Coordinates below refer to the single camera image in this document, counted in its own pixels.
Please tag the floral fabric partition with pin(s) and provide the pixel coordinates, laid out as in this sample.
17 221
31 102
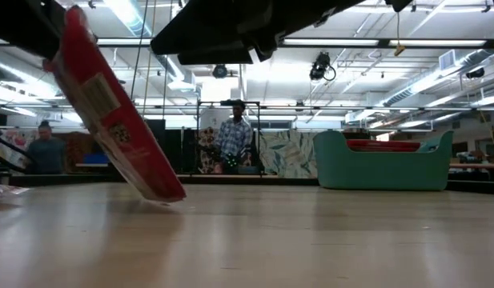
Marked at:
14 154

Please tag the blue box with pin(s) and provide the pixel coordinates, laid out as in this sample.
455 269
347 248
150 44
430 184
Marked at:
95 158

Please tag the round black overhead camera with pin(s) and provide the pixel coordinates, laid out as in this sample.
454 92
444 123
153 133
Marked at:
220 71

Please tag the background robot with green lights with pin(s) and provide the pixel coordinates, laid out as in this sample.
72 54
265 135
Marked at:
231 162

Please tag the overhead light bar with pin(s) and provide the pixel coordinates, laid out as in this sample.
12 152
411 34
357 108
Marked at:
430 45

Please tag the teal plastic basket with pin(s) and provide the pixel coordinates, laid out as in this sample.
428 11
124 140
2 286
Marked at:
370 172

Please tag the leaf pattern fabric partition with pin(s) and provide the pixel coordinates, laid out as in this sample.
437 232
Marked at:
288 154

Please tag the person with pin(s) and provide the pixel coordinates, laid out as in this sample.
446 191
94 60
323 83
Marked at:
234 138
46 154

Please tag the black ceiling speaker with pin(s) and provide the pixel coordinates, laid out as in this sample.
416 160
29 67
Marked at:
475 73

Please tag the orange dark patterned fabric partition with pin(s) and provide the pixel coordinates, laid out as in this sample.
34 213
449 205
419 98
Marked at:
80 148

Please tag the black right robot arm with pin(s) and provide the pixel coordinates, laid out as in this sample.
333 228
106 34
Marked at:
230 24

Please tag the wooden background table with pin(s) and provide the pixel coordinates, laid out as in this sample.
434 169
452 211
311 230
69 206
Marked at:
475 165

